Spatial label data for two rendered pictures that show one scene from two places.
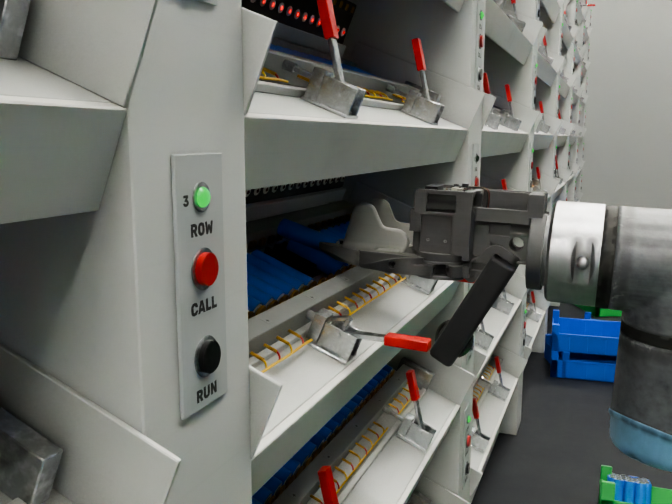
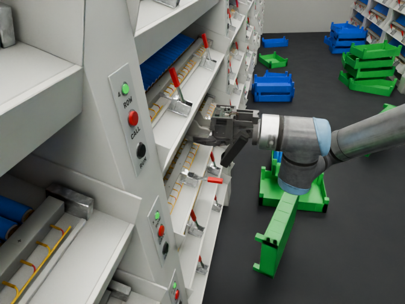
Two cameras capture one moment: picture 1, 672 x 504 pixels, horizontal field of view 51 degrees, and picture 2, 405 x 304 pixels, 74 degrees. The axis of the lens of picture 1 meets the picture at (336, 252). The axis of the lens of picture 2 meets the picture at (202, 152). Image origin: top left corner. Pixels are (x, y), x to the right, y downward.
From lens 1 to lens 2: 0.27 m
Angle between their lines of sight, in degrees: 27
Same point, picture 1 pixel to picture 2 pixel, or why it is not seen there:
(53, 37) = (103, 205)
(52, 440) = (126, 282)
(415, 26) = not seen: hidden behind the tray
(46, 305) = not seen: hidden behind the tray
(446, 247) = (223, 135)
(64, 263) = not seen: hidden behind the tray
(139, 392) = (152, 275)
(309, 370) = (185, 196)
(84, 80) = (118, 216)
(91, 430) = (138, 282)
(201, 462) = (167, 268)
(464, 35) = (221, 12)
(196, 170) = (153, 210)
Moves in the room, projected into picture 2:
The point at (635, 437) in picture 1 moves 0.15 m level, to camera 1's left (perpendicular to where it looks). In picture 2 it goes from (285, 187) to (231, 195)
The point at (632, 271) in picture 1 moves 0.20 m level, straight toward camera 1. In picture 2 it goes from (287, 145) to (287, 207)
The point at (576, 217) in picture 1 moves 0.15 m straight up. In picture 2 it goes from (269, 125) to (275, 62)
